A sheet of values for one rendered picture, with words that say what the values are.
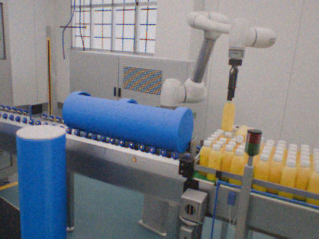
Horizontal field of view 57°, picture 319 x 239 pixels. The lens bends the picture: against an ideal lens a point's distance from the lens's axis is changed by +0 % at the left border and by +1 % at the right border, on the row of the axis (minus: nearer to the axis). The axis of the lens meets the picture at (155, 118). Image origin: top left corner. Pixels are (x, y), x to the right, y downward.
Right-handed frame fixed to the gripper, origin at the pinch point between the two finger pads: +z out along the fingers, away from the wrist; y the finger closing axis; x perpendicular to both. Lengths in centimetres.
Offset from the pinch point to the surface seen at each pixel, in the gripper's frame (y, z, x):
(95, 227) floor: -14, 135, -106
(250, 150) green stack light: 45, 16, 20
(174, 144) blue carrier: 19.3, 30.5, -24.5
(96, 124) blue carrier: 20, 28, -80
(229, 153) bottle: 19.9, 28.3, 7.2
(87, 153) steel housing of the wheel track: 20, 50, -87
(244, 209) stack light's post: 44, 44, 21
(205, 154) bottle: 21.1, 31.6, -5.4
